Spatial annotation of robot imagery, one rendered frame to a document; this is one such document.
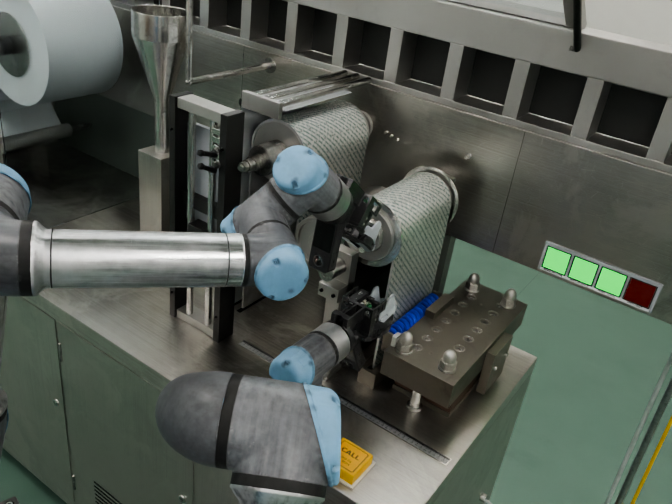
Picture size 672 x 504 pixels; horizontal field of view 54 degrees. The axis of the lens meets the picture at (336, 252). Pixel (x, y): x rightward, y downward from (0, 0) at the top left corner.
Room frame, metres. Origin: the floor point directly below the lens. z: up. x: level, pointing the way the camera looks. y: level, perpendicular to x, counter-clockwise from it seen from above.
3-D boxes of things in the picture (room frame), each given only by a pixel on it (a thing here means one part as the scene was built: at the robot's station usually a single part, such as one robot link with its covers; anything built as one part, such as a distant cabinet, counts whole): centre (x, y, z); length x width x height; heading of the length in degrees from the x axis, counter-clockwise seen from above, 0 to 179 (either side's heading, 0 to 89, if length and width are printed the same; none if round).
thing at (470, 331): (1.23, -0.30, 1.00); 0.40 x 0.16 x 0.06; 148
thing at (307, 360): (0.92, 0.03, 1.11); 0.11 x 0.08 x 0.09; 148
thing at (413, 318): (1.24, -0.19, 1.03); 0.21 x 0.04 x 0.03; 148
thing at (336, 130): (1.36, -0.01, 1.16); 0.39 x 0.23 x 0.51; 58
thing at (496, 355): (1.19, -0.38, 0.97); 0.10 x 0.03 x 0.11; 148
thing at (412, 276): (1.26, -0.18, 1.11); 0.23 x 0.01 x 0.18; 148
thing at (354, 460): (0.90, -0.07, 0.91); 0.07 x 0.07 x 0.02; 58
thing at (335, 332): (0.99, -0.01, 1.11); 0.08 x 0.05 x 0.08; 58
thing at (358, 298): (1.05, -0.05, 1.12); 0.12 x 0.08 x 0.09; 148
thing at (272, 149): (1.29, 0.16, 1.34); 0.06 x 0.06 x 0.06; 58
